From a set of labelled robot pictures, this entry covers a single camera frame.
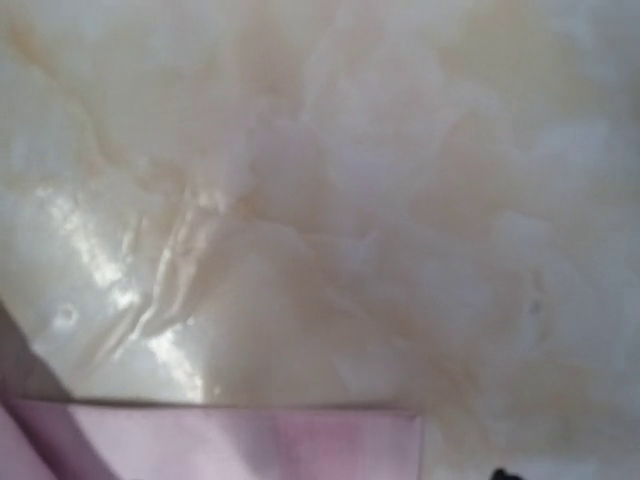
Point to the pink folding umbrella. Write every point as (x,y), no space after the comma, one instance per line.
(47,435)

